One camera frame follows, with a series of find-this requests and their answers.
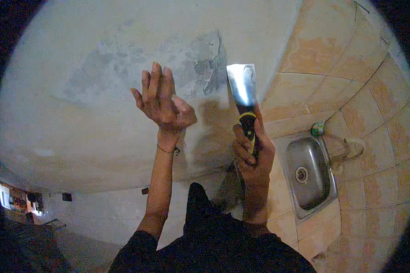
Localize stainless steel sink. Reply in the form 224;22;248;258
276;131;339;221

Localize thin wrist bracelet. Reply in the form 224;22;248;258
156;144;181;157

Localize person's left hand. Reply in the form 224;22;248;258
130;61;197;134

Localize green white container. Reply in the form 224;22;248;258
310;121;325;138

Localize putty knife black yellow handle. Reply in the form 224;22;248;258
226;63;259;161

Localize person's right hand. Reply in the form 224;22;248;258
232;104;277;184

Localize person's legs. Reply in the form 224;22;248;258
183;182;226;233

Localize person's body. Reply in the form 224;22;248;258
108;212;317;273

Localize bright doorway with clutter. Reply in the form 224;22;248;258
0;182;45;220

